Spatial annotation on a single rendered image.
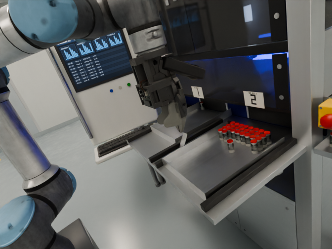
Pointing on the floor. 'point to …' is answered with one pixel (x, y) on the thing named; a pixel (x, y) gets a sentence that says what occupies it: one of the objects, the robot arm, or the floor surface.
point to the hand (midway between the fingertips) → (182, 126)
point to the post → (307, 111)
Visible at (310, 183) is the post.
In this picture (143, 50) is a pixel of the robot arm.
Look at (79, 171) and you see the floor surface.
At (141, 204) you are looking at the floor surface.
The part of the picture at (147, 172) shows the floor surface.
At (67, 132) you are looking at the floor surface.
